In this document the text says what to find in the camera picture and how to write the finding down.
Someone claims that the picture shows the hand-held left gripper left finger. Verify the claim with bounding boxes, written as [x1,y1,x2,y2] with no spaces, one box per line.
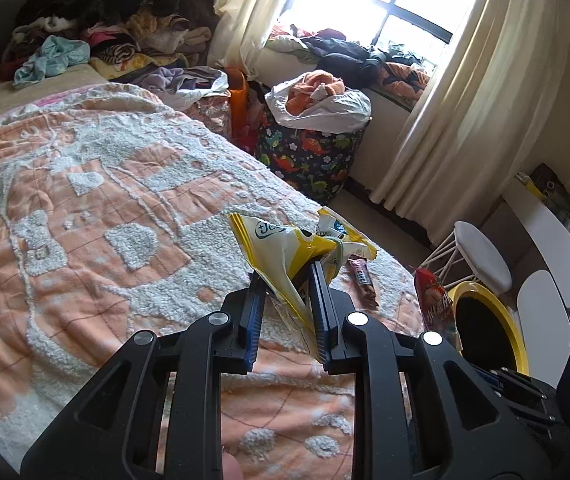
[20,270,268,480]

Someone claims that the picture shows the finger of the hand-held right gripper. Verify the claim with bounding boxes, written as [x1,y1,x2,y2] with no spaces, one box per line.
[478,366,546,399]
[508,400,556,428]

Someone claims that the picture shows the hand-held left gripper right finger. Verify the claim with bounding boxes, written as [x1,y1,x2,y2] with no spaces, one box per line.
[310,260,551,480]

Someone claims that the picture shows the yellow trash bin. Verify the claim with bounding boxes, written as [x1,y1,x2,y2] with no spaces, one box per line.
[450,281,531,378]

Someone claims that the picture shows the yellow snack bag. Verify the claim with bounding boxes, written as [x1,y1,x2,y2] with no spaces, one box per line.
[227,212,338,361]

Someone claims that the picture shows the person's left hand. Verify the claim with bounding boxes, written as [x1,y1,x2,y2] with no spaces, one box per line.
[220,452,244,480]

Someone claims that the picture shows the brown candy wrapper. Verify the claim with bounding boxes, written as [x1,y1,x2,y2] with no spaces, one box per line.
[347,255,380,309]

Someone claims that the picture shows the white and yellow snack packet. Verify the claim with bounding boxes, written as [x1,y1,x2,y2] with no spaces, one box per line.
[315,206,378,271]

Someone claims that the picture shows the red snack bag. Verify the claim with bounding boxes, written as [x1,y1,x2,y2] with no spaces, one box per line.
[412,267,461,351]

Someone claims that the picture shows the white dressing table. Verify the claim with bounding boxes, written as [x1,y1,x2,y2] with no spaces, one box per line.
[502,175,570,311]

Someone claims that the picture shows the dinosaur print laundry basket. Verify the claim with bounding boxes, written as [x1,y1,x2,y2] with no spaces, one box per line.
[255,107,366,201]

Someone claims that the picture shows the black handbag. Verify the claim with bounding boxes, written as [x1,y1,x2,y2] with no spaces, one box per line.
[530,162,570,233]

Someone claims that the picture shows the yellow flat item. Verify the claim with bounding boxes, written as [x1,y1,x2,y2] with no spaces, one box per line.
[515,172,541,196]

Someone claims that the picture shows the white plastic bag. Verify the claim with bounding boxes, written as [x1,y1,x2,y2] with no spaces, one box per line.
[265,71,372,131]

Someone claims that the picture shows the orange and white blanket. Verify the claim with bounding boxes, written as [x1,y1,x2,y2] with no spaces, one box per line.
[0,82,426,480]

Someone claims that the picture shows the orange cloth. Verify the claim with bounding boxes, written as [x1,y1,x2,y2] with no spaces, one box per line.
[285,72,353,116]

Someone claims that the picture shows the orange plastic bin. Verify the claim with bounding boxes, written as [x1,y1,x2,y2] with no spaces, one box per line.
[227,68,251,136]

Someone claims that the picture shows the pink patterned bag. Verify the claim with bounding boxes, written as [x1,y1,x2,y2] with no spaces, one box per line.
[185,92,233,138]

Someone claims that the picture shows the cream curtain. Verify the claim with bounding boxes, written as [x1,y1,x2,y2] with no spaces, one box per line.
[370,0,570,246]
[210,0,316,76]

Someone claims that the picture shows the clothes on windowsill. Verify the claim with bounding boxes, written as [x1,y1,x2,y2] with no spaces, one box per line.
[265,24,433,103]

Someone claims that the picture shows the purple cloth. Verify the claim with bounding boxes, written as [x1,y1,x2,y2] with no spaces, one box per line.
[132,66,221,98]

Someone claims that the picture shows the beige bed sheet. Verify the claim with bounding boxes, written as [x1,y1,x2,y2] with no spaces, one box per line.
[0,62,110,131]

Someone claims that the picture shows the light blue cloth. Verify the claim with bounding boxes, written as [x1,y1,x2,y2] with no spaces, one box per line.
[13,36,90,89]

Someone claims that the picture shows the pile of clothes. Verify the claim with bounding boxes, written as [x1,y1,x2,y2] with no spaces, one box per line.
[0,0,221,78]

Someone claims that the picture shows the white hexagonal wire stool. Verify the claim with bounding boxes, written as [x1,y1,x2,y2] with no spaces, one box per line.
[417,221,512,293]

